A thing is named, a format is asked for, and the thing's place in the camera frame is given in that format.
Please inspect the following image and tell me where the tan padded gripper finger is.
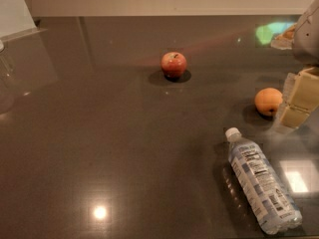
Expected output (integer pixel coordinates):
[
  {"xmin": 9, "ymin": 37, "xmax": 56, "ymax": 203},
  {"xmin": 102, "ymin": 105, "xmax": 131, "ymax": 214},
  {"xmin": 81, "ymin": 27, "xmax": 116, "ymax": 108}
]
[{"xmin": 273, "ymin": 67, "xmax": 319, "ymax": 133}]

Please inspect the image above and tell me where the blue label plastic water bottle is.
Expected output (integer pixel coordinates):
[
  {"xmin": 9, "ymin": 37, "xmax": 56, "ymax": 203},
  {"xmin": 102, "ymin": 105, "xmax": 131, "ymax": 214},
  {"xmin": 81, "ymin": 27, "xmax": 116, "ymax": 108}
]
[{"xmin": 225, "ymin": 127, "xmax": 302, "ymax": 235}]

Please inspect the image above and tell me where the orange fruit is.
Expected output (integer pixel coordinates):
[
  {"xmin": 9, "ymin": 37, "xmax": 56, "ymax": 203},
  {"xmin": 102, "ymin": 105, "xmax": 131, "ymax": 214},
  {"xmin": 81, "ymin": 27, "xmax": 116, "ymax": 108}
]
[{"xmin": 254, "ymin": 88, "xmax": 282, "ymax": 117}]

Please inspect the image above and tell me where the red apple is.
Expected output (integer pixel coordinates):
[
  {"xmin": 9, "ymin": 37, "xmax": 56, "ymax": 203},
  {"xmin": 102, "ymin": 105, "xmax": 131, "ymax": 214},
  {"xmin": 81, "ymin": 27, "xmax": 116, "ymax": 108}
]
[{"xmin": 160, "ymin": 52, "xmax": 187, "ymax": 79}]

